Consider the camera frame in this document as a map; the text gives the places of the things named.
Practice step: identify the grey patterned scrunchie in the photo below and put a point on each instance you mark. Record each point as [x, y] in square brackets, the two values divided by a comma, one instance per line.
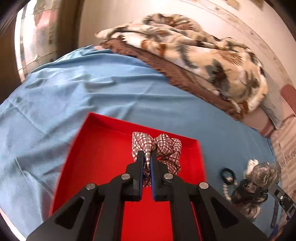
[251, 193]

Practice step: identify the grey blue pillow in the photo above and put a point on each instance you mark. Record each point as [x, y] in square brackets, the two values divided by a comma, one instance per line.
[273, 104]

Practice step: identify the leaf print blanket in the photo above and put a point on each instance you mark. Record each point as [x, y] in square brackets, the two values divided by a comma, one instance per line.
[224, 72]

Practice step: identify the white cherry print scrunchie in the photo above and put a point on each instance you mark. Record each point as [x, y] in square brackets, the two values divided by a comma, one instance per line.
[249, 168]

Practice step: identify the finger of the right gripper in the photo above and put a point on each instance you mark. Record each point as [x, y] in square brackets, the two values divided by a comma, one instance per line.
[275, 214]

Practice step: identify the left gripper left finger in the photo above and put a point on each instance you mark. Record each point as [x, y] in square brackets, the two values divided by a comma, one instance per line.
[115, 201]

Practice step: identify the red plaid scrunchie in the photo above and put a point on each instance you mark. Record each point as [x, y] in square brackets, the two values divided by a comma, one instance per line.
[168, 151]

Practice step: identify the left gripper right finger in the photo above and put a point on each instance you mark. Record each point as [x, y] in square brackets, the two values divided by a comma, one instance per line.
[199, 212]

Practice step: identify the light blue bed sheet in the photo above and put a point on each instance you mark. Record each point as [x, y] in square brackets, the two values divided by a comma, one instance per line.
[40, 119]

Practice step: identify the pink bolster pillow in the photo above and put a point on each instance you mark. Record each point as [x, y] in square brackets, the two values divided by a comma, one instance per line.
[259, 121]

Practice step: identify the striped floral cushion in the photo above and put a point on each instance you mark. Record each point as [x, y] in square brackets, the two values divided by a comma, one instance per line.
[283, 142]

